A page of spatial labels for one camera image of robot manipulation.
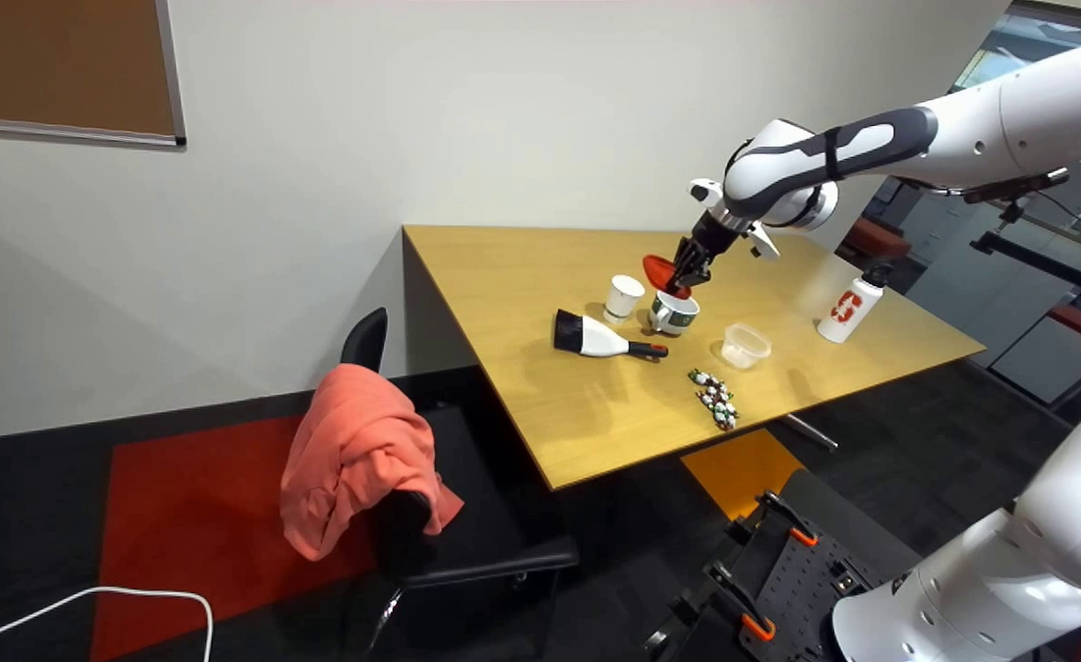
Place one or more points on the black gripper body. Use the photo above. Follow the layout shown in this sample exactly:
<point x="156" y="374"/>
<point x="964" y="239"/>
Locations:
<point x="711" y="239"/>

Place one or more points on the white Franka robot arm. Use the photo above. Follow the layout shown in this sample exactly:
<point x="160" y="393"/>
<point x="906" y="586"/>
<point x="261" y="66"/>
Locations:
<point x="996" y="129"/>

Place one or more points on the white paper cup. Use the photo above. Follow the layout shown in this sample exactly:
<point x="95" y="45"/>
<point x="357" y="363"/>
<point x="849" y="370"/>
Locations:
<point x="624" y="300"/>

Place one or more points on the clear plastic food container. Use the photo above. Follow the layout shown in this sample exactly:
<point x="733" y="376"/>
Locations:
<point x="744" y="347"/>

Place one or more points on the green white wrapped candy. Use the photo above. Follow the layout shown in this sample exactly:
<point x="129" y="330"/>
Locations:
<point x="720" y="409"/>
<point x="725" y="422"/>
<point x="711" y="391"/>
<point x="698" y="374"/>
<point x="724" y="393"/>

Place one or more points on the white bottle with red logo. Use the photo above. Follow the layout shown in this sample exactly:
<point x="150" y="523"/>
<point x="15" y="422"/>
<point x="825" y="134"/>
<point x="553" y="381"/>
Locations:
<point x="849" y="315"/>

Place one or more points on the black orange bar clamp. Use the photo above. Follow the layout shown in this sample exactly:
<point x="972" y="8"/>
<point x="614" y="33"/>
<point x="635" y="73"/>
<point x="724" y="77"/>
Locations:
<point x="789" y="516"/>
<point x="744" y="608"/>

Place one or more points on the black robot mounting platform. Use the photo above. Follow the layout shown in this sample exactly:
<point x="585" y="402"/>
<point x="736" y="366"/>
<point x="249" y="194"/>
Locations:
<point x="800" y="581"/>

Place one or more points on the black office chair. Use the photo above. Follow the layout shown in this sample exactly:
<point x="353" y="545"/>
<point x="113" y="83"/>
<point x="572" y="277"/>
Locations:
<point x="478" y="563"/>

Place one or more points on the pink cloth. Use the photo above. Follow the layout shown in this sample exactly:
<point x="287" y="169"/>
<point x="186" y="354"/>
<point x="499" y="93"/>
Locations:
<point x="362" y="460"/>

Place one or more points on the brown corkboard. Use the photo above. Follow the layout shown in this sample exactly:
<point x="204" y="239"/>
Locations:
<point x="58" y="59"/>

